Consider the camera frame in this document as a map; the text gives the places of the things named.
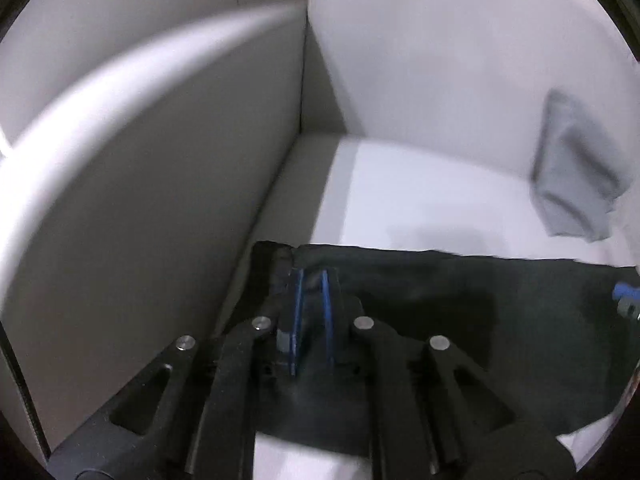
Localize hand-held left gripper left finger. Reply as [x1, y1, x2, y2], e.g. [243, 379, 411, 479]
[47, 247, 308, 480]

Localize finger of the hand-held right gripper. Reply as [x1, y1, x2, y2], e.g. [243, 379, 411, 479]
[612, 282, 640, 320]

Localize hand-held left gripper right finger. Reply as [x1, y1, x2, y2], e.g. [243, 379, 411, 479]
[320, 269, 578, 480]

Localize black pants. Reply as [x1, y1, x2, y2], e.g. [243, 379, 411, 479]
[250, 241, 640, 456]

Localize grey folded pants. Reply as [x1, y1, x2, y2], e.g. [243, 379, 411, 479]
[530, 89, 633, 243]

